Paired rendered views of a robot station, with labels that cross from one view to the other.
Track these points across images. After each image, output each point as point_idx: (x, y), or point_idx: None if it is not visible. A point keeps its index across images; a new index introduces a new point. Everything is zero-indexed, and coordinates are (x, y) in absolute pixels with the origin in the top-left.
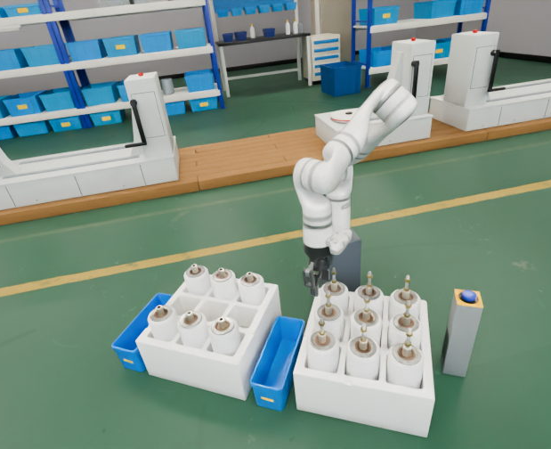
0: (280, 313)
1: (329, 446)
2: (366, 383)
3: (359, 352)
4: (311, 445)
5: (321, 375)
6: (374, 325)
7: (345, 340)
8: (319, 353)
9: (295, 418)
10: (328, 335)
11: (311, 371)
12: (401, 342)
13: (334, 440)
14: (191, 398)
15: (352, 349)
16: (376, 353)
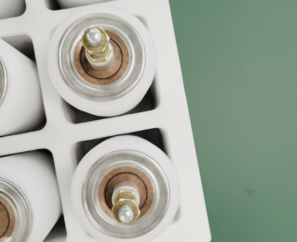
0: None
1: (231, 116)
2: (165, 42)
3: (130, 62)
4: (244, 150)
5: (187, 163)
6: None
7: (41, 138)
8: (176, 185)
9: (206, 203)
10: (98, 180)
11: (188, 195)
12: None
13: (217, 112)
14: None
15: (129, 87)
16: (108, 10)
